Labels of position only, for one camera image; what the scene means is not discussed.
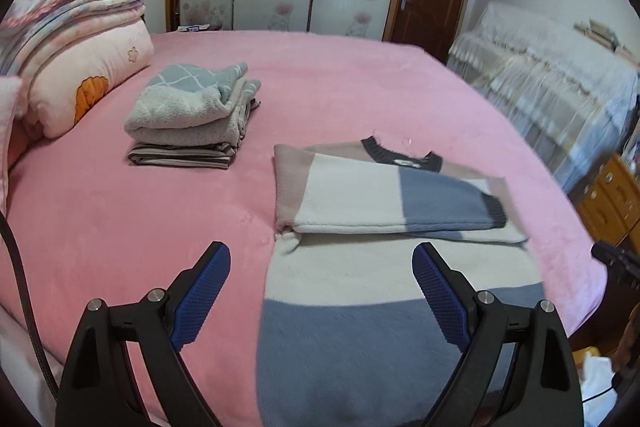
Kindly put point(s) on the stack of books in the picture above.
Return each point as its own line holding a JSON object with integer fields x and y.
{"x": 600, "y": 32}

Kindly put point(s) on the flower print folded quilt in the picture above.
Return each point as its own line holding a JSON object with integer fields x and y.
{"x": 85, "y": 62}

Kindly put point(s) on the wooden desk with drawers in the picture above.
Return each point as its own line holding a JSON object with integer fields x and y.
{"x": 605, "y": 202}

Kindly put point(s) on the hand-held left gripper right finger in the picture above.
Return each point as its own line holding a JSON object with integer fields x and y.
{"x": 442, "y": 297}

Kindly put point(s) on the lace-covered piano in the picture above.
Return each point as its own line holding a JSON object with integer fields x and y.
{"x": 540, "y": 72}

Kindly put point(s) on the printed bed sheet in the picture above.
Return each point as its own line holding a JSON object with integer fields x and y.
{"x": 20, "y": 372}

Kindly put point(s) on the white printed cushion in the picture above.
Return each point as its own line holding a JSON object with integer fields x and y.
{"x": 7, "y": 132}

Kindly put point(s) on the colour-block knit sweater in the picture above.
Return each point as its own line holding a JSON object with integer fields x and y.
{"x": 350, "y": 267}

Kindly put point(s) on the cluster of small bottles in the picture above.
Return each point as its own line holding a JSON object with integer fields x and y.
{"x": 631, "y": 152}

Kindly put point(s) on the pink fleece bed blanket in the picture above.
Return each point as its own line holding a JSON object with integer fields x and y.
{"x": 350, "y": 92}

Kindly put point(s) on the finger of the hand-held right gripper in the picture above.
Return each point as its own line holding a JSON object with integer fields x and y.
{"x": 612, "y": 257}

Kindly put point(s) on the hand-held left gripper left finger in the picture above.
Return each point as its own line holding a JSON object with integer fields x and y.
{"x": 200, "y": 302}

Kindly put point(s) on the light grey folded garment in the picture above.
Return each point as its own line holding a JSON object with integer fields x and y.
{"x": 200, "y": 134}

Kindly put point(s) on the dark nightstand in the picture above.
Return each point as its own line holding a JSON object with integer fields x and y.
{"x": 192, "y": 28}

